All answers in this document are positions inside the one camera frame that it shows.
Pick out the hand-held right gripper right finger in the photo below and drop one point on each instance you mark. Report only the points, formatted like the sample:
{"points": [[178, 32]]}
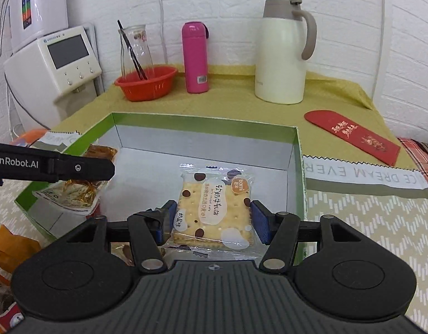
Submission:
{"points": [[260, 224]]}

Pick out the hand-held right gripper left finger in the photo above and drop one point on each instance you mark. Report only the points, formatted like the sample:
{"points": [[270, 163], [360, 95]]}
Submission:
{"points": [[164, 223]]}

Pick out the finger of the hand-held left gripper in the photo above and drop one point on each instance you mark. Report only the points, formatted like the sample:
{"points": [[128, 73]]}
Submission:
{"points": [[85, 168]]}

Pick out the amber clear snack packet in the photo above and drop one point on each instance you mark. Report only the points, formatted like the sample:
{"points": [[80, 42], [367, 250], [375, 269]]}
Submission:
{"points": [[74, 195]]}

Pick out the dotted cracker packet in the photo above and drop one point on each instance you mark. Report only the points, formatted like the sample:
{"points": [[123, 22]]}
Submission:
{"points": [[214, 212]]}

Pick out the green cardboard box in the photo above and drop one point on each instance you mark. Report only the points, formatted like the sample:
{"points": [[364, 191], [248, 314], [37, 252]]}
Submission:
{"points": [[207, 142]]}

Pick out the orange round packet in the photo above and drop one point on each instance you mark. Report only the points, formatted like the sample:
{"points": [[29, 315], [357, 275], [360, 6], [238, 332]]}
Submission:
{"points": [[28, 137]]}

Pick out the white water dispenser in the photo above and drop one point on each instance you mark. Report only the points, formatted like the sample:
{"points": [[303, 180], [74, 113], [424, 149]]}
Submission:
{"points": [[43, 83]]}

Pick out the orange snack packet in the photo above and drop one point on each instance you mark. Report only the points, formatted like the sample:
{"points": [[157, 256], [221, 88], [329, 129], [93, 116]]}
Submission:
{"points": [[12, 250]]}

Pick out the red plastic basket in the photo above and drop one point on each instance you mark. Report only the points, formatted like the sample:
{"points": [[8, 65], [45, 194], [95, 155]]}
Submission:
{"points": [[144, 85]]}

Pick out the yellow-green tablecloth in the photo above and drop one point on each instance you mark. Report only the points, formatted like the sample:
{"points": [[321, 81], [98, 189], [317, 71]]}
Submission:
{"points": [[234, 106]]}

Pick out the black chopsticks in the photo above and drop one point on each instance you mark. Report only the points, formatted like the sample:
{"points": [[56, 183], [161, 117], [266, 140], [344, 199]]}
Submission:
{"points": [[132, 50]]}

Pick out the red envelope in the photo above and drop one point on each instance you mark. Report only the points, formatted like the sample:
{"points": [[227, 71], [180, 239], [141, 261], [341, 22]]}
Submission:
{"points": [[353, 135]]}

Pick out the clear glass carafe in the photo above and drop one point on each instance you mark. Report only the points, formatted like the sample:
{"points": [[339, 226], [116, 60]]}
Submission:
{"points": [[144, 47]]}

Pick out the dark red snack packet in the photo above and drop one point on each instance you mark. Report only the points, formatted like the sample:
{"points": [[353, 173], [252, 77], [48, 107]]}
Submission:
{"points": [[3, 306]]}

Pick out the pink thermos bottle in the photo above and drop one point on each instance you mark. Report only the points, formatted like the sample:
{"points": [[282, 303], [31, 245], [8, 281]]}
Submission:
{"points": [[195, 59]]}

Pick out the cream thermos jug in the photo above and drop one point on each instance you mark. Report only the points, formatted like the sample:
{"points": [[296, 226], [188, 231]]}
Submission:
{"points": [[280, 62]]}

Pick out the orange plaid cloth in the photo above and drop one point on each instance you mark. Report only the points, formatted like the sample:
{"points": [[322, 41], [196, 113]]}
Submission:
{"points": [[420, 156]]}

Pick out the white wall water purifier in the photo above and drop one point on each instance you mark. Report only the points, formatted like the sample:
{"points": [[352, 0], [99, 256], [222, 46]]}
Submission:
{"points": [[43, 3]]}

